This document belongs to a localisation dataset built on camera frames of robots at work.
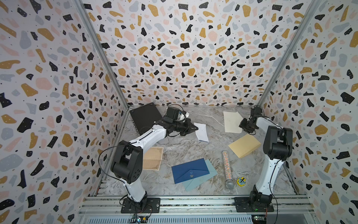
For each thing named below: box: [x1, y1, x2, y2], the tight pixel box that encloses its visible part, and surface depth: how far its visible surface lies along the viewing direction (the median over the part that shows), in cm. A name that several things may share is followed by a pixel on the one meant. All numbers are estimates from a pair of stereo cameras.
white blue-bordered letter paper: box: [193, 122, 209, 143], surface depth 86 cm
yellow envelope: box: [227, 133, 262, 159], surface depth 100 cm
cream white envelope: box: [223, 111, 244, 134], surface depth 112 cm
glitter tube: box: [221, 150, 235, 190], surface depth 86 cm
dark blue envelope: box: [171, 157, 210, 184], surface depth 87 cm
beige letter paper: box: [142, 146, 164, 171], surface depth 93 cm
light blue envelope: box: [182, 159, 219, 192], surface depth 85 cm
